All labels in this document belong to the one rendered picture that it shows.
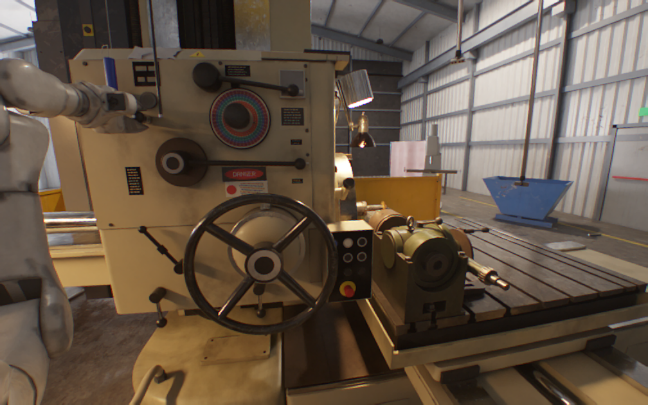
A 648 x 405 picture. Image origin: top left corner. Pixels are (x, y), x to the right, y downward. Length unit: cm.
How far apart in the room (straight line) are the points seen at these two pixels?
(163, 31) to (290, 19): 65
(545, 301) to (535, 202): 551
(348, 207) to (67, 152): 152
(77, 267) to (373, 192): 300
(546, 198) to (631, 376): 536
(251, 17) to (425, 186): 301
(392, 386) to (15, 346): 127
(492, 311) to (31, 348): 118
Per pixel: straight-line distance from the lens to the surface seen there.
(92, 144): 98
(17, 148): 52
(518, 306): 125
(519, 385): 137
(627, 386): 162
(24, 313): 47
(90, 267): 146
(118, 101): 63
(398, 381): 141
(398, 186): 361
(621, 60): 874
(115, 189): 96
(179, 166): 79
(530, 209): 683
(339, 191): 88
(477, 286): 125
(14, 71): 53
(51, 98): 57
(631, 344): 245
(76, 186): 186
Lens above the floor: 158
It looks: 11 degrees down
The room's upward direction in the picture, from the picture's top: 1 degrees counter-clockwise
